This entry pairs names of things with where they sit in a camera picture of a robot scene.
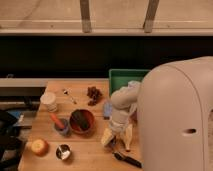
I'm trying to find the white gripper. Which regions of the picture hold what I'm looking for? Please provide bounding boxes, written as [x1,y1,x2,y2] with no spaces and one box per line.
[101,118,133,149]

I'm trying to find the black handled brush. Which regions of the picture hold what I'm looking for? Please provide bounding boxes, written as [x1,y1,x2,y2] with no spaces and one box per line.
[108,136,143,169]

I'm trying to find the white robot base body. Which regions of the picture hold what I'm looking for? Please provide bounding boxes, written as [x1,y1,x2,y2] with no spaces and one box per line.
[137,56,213,171]

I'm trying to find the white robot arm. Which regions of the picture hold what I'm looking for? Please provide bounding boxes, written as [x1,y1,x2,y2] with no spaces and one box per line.
[101,81,141,151]

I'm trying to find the purple bowl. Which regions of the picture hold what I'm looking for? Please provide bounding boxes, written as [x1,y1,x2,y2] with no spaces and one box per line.
[131,107,138,122]

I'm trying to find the orange bowl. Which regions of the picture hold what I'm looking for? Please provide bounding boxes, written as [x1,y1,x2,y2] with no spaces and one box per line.
[69,109,95,134]

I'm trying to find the black block in bowl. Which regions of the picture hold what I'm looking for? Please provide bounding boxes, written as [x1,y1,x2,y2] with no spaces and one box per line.
[72,110,89,131]

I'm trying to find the blue sponge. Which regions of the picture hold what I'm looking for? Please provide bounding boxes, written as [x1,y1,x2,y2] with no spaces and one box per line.
[103,101,112,119]

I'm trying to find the bunch of dark grapes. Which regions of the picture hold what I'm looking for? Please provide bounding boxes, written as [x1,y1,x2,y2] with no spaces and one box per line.
[87,86,102,106]

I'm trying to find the white crumpled cloth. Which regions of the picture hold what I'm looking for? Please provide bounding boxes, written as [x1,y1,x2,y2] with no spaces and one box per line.
[121,81,140,90]

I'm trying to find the green plastic bin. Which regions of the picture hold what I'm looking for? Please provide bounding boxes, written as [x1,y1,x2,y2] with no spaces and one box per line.
[108,68,151,103]

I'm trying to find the small metal cup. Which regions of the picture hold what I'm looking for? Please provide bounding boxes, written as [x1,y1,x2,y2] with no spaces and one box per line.
[56,144,71,160]

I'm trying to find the orange carrot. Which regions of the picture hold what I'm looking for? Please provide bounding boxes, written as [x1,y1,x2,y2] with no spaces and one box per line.
[50,113,65,130]

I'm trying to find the silver spoon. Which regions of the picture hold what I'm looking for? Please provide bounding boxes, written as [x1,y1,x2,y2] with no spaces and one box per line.
[62,89,77,104]

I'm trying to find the white stacked cups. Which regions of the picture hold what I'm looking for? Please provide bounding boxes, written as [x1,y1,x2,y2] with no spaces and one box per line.
[40,92,57,112]

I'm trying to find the red yellow apple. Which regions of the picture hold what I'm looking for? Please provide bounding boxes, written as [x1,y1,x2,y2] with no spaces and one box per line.
[31,139,49,156]

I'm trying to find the black equipment at left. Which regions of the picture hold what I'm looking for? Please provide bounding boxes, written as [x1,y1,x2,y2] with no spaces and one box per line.
[0,109,22,171]

